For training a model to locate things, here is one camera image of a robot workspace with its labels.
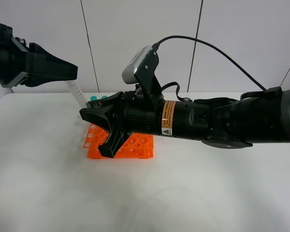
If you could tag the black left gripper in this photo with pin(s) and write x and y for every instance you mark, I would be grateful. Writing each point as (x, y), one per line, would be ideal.
(22, 65)

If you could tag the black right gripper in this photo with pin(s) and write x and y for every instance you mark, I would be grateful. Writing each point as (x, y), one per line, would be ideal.
(122, 114)

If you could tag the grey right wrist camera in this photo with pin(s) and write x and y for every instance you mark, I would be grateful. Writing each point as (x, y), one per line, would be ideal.
(141, 70)

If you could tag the clear graduated test tube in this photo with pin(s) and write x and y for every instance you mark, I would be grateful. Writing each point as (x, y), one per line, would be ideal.
(77, 93)

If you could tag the orange test tube rack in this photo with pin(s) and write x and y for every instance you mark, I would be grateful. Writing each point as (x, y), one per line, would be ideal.
(138, 146)

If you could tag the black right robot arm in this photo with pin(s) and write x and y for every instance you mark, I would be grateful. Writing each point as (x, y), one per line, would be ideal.
(257, 117)

